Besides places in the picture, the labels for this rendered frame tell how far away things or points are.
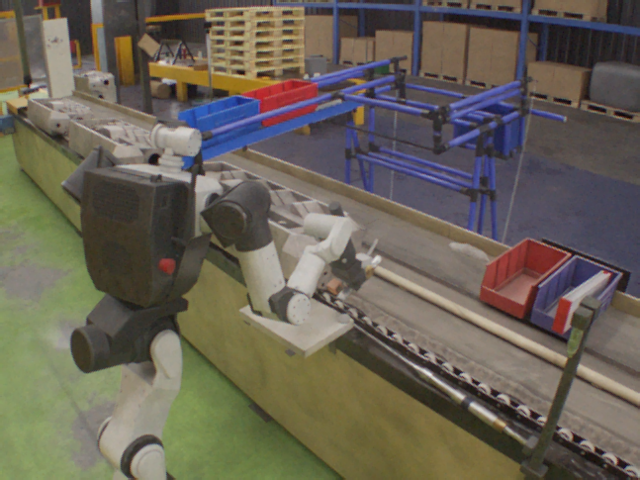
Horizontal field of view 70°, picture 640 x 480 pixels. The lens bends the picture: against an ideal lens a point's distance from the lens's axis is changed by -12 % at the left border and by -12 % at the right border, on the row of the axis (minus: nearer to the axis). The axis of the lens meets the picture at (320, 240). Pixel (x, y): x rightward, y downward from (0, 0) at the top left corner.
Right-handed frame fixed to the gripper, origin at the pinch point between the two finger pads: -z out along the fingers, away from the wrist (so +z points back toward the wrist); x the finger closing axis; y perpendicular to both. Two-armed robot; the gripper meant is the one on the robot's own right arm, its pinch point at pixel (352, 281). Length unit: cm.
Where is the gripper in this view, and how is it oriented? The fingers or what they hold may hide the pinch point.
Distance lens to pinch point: 155.8
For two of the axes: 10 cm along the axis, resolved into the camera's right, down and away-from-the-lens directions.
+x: -6.7, -3.3, 6.7
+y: -6.7, 6.5, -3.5
